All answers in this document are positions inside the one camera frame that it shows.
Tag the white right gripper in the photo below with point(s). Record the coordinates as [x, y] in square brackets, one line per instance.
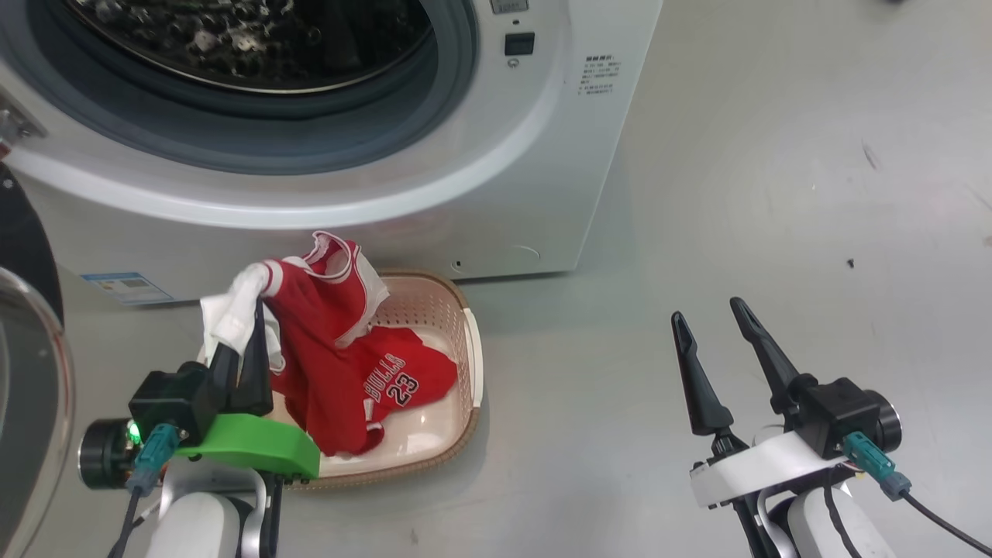
[759, 469]

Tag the round black glass washer door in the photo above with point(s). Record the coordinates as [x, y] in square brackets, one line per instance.
[31, 403]

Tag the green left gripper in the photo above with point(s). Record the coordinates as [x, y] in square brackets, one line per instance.
[256, 446]

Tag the blue energy label sticker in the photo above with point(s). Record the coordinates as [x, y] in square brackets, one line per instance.
[128, 288]

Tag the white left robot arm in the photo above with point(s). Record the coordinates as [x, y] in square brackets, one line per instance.
[201, 519]

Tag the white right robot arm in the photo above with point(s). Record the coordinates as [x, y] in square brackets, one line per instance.
[829, 519]

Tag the small printed warning label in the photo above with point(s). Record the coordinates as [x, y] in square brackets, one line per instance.
[597, 74]

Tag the white front-load washing machine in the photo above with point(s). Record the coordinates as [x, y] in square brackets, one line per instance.
[496, 178]

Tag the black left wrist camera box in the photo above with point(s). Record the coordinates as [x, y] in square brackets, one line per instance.
[167, 403]

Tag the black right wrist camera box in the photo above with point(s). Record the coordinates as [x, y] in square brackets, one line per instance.
[837, 411]

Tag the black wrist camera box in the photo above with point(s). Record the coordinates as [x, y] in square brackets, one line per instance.
[167, 403]
[837, 411]

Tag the cream perforated basket brown rim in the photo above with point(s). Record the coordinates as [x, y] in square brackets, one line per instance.
[457, 349]

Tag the red and white basketball jersey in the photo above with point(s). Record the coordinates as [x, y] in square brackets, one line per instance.
[341, 364]

